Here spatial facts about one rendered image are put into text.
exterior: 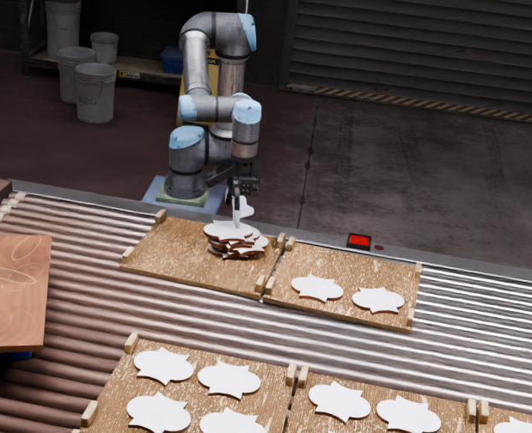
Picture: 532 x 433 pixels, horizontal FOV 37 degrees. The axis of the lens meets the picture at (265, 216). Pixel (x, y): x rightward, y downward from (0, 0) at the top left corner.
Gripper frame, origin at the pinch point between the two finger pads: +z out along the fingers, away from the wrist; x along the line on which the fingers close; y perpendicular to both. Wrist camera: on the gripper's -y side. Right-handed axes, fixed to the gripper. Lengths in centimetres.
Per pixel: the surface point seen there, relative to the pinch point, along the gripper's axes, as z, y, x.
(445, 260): 13, 70, -5
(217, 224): 4.1, -2.8, 3.2
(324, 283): 10.0, 24.0, -22.1
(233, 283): 11.2, -1.5, -18.3
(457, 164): 105, 228, 284
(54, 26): 63, -55, 463
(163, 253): 11.2, -19.0, -0.6
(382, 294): 10.1, 39.1, -28.3
